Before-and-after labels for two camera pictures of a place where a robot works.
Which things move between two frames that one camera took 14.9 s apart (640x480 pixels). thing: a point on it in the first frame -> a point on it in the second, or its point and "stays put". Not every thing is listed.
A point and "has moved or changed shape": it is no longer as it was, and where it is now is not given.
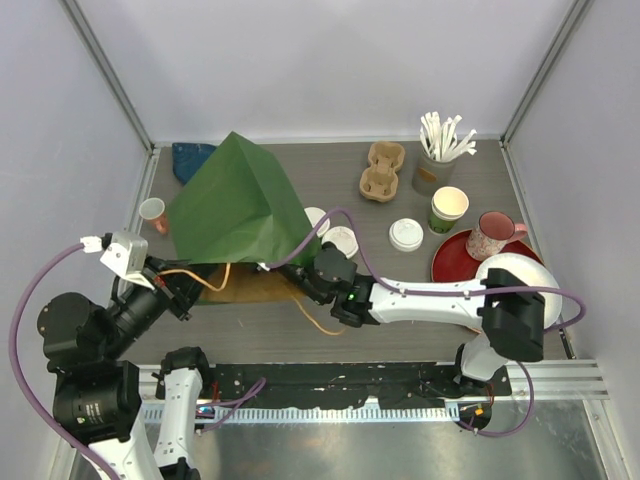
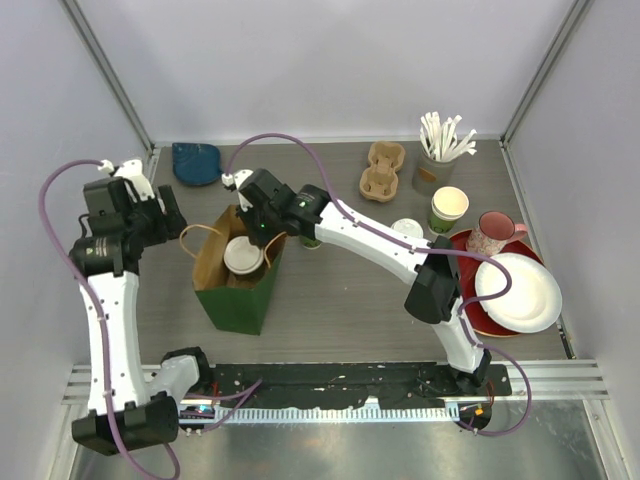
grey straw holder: (429, 174) stays put
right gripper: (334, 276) -> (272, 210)
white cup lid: (343, 237) has moved or changed shape
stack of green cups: (448, 205) stays put
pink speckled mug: (491, 236) stays put
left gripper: (176, 283) -> (174, 225)
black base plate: (378, 385) stays put
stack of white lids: (406, 234) stays put
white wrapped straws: (440, 138) stays put
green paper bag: (238, 216) has moved or changed shape
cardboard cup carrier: (379, 181) stays put
